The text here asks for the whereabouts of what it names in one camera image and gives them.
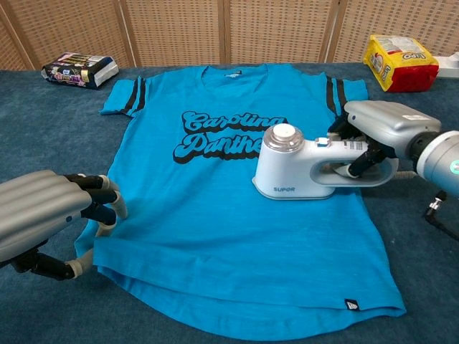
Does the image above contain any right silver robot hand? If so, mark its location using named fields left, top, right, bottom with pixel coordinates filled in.
left=328, top=100, right=443, bottom=178

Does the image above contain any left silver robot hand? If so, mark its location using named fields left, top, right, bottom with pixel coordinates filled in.
left=0, top=170, right=129, bottom=281

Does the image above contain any white handheld steamer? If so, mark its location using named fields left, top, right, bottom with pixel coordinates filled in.
left=252, top=123, right=399, bottom=201

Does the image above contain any blue Carolina Panthers t-shirt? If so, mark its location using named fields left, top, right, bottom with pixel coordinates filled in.
left=74, top=63, right=408, bottom=342

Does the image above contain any yellow red snack package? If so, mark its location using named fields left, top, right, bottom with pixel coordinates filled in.
left=362, top=34, right=440, bottom=93

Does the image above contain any dark teal table carpet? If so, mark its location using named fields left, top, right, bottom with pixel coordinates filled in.
left=0, top=62, right=459, bottom=344

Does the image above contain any white power strip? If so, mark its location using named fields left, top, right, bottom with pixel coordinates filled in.
left=437, top=52, right=459, bottom=79

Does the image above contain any dark snack package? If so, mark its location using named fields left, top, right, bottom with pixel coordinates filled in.
left=41, top=52, right=120, bottom=90

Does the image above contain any wicker folding screen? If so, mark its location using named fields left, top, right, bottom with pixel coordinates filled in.
left=0, top=0, right=459, bottom=72

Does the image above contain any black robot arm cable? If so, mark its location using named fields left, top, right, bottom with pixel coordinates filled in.
left=425, top=191, right=459, bottom=242

